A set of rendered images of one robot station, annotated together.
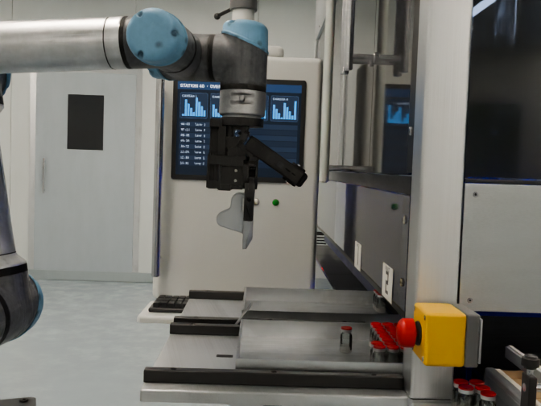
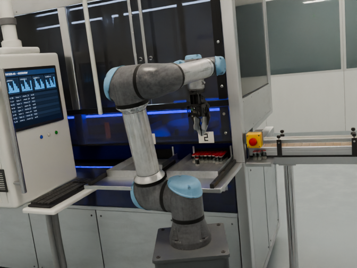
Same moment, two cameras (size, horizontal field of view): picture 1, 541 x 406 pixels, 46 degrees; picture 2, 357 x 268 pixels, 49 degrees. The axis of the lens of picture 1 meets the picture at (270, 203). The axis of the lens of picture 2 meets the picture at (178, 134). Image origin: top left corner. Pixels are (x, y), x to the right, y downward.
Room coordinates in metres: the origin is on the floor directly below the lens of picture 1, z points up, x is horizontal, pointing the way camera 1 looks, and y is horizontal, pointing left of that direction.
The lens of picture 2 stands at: (0.42, 1.69, 1.42)
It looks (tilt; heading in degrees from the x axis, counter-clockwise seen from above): 10 degrees down; 294
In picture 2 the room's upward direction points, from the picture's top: 6 degrees counter-clockwise
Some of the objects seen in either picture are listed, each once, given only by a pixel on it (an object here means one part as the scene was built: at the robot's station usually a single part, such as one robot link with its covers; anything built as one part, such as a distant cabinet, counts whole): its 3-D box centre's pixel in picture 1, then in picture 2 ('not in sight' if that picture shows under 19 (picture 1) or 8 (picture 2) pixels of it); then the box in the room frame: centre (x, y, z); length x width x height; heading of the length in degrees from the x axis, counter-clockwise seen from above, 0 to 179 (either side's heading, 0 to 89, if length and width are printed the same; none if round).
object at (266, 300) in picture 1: (316, 307); (143, 164); (1.45, -0.12, 0.90); 0.34 x 0.26 x 0.04; 91
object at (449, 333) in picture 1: (443, 333); (254, 139); (0.87, -0.24, 1.00); 0.08 x 0.07 x 0.07; 91
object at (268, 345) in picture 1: (333, 349); (203, 164); (1.11, -0.12, 0.90); 0.34 x 0.26 x 0.04; 91
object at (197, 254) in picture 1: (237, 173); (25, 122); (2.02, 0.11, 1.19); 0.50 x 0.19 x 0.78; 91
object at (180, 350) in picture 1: (289, 337); (167, 173); (1.28, -0.05, 0.87); 0.70 x 0.48 x 0.02; 1
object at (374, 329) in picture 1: (383, 346); (207, 158); (1.12, -0.21, 0.90); 0.18 x 0.02 x 0.05; 1
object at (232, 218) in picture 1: (234, 221); (203, 126); (1.03, 0.06, 1.13); 0.06 x 0.03 x 0.09; 91
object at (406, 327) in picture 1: (410, 333); (253, 141); (0.87, -0.20, 0.99); 0.04 x 0.04 x 0.04; 1
